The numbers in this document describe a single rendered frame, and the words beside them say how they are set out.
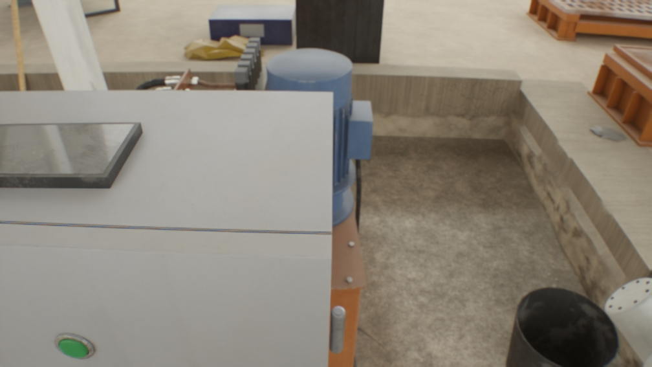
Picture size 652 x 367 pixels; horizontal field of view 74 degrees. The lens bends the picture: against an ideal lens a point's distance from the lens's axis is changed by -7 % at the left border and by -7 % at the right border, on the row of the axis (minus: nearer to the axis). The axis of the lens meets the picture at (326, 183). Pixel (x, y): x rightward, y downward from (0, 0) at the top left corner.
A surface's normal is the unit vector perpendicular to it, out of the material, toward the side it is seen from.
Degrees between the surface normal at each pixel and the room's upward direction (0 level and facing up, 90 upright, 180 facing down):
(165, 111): 0
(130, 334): 90
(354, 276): 0
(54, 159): 0
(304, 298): 90
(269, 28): 90
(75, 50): 91
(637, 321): 79
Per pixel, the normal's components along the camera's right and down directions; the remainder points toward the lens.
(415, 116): -0.01, 0.59
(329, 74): 0.21, -0.55
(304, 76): -0.02, -0.51
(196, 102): 0.02, -0.80
